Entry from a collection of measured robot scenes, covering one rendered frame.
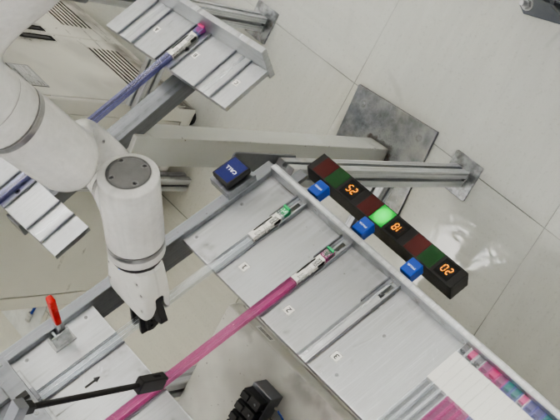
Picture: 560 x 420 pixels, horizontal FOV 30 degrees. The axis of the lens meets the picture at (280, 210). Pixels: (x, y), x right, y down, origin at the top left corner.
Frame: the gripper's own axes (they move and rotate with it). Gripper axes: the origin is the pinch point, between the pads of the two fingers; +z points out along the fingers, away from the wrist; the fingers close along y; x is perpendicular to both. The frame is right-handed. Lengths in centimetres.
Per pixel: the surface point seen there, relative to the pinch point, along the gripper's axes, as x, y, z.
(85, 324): -7.3, -5.8, 2.2
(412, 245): 39.4, 18.4, -5.0
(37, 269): 18, -85, 84
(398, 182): 68, -10, 22
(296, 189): 31.6, -1.3, -6.7
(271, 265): 20.4, 6.0, -2.6
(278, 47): 90, -74, 38
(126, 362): -6.3, 4.1, 2.0
